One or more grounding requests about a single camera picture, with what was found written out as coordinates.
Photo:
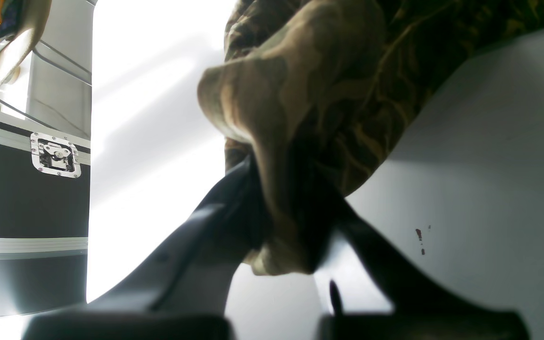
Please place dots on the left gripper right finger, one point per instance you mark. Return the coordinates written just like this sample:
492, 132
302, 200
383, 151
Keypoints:
371, 291

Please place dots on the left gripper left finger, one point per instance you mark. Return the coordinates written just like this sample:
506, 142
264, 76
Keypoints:
179, 292

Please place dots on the camouflage T-shirt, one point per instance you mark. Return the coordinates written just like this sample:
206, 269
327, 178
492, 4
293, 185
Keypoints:
342, 79

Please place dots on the black flight case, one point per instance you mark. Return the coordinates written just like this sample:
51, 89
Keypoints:
44, 213

